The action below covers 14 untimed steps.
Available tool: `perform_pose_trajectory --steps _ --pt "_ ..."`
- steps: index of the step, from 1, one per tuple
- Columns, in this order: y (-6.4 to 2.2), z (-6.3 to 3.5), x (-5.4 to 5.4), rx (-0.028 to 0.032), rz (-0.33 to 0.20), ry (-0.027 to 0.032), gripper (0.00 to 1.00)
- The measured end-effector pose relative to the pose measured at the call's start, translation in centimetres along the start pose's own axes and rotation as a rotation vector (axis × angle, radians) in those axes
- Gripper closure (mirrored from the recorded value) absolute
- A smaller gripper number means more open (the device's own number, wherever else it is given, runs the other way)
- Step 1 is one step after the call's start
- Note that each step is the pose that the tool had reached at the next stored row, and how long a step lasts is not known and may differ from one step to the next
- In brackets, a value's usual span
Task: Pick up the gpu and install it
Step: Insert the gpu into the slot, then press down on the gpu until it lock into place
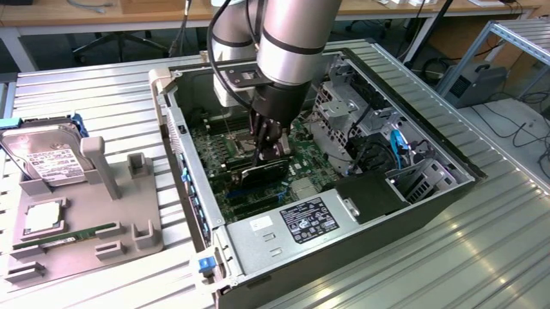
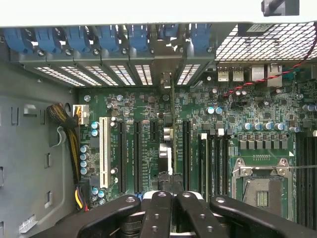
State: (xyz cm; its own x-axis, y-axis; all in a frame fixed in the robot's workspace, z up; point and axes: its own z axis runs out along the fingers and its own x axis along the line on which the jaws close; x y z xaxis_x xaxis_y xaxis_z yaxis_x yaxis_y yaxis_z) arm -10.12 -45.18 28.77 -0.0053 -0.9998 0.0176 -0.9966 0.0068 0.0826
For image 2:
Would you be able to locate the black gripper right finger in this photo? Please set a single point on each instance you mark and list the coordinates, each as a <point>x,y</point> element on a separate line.
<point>195,215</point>

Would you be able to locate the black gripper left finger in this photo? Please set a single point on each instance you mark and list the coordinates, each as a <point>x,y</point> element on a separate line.
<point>158,213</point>

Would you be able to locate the black long expansion slot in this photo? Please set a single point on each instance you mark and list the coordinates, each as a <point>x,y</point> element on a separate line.
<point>121,153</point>
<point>187,153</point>
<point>138,153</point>

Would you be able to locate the CPU socket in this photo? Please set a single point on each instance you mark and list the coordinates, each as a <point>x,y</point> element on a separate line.
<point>262,196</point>

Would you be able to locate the white expansion slot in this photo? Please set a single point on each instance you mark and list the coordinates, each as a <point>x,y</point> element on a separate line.
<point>104,148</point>

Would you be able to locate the green motherboard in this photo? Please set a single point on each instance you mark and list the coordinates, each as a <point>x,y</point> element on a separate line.
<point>247,111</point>

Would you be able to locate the white power connector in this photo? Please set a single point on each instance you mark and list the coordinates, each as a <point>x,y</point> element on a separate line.
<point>83,115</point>

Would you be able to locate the grey power supply with label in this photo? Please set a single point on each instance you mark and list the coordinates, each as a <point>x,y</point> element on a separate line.
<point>24,148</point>

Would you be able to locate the open black PC case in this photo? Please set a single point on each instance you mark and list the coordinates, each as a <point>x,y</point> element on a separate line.
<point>62,59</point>

